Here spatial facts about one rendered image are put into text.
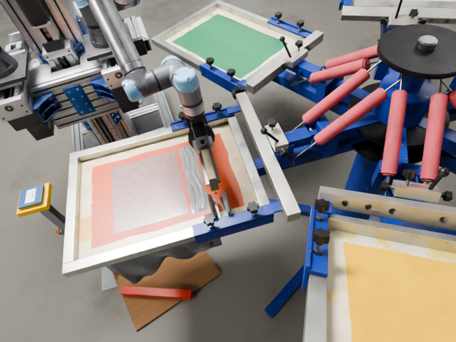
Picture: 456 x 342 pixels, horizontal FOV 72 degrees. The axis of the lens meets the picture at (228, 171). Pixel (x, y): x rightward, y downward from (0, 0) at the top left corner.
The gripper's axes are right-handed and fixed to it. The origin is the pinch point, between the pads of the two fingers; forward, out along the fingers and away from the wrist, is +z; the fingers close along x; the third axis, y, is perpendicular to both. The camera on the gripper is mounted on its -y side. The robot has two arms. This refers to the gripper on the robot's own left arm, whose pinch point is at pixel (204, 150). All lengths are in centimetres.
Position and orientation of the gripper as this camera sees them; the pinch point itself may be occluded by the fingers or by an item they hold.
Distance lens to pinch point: 124.9
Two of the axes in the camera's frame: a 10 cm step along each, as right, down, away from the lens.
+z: 1.1, 5.8, 8.0
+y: -2.5, -7.7, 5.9
